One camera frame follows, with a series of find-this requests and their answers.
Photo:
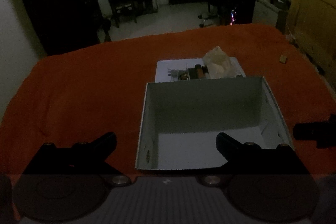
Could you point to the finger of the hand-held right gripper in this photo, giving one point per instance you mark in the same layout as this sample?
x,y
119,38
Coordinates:
x,y
304,130

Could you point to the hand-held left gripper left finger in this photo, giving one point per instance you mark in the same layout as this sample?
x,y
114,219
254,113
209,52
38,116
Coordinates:
x,y
109,141

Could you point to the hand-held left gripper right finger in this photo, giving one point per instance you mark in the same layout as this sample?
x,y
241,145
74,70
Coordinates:
x,y
223,144

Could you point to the white cardboard box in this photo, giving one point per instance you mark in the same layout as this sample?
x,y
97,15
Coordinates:
x,y
197,108

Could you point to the black ribbed clip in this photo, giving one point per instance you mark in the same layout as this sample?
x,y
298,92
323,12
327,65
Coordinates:
x,y
197,73

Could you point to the clear plastic bag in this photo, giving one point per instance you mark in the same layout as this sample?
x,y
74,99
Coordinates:
x,y
219,64

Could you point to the white charger plug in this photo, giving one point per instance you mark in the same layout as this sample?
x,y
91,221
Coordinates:
x,y
171,72

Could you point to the white box lid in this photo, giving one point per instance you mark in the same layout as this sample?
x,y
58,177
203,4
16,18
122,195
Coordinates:
x,y
168,64

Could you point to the orange blanket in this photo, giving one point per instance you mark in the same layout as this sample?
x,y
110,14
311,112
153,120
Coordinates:
x,y
78,87

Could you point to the small tan block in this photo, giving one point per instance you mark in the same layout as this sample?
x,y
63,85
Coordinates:
x,y
283,59

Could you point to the yellow cardboard box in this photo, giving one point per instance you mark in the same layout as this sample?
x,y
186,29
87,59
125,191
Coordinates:
x,y
312,22

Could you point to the white cabinet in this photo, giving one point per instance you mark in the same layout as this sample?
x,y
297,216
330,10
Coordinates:
x,y
265,12

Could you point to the office chair wheel base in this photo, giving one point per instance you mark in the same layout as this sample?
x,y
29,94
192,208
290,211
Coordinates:
x,y
208,19

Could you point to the computer case with coloured lights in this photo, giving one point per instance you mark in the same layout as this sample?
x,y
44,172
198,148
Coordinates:
x,y
232,18

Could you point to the dark wardrobe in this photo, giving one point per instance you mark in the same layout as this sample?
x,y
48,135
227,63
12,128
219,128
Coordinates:
x,y
55,3

